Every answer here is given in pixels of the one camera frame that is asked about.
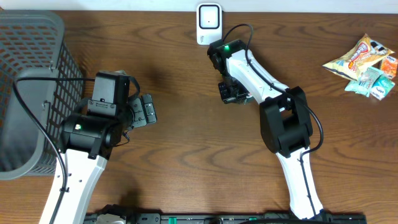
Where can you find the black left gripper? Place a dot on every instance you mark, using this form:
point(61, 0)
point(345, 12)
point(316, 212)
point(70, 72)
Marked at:
point(142, 106)

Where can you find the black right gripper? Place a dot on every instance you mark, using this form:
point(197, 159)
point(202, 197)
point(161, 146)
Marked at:
point(227, 97)

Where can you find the green snack packet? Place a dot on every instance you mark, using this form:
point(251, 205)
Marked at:
point(366, 81)

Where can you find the large orange white snack bag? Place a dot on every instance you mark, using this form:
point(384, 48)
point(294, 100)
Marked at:
point(366, 53)

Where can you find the teal white packet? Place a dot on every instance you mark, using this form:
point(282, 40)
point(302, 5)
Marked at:
point(381, 87)

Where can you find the orange red snack packet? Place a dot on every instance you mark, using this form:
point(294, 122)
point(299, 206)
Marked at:
point(389, 67)

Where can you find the dark green Zam-Buk box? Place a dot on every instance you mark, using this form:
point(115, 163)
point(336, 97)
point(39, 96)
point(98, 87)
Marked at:
point(249, 98)

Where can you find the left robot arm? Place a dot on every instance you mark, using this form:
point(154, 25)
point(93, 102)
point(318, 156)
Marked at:
point(87, 138)

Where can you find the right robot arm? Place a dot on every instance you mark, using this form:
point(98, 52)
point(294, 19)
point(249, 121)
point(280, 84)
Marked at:
point(284, 118)

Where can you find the white barcode scanner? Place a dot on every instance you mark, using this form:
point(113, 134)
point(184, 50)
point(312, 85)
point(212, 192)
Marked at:
point(209, 23)

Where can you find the black plastic mesh basket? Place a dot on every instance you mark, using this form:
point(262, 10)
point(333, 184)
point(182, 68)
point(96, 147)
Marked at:
point(33, 49)

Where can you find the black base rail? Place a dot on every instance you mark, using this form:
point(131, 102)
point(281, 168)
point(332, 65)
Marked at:
point(118, 214)

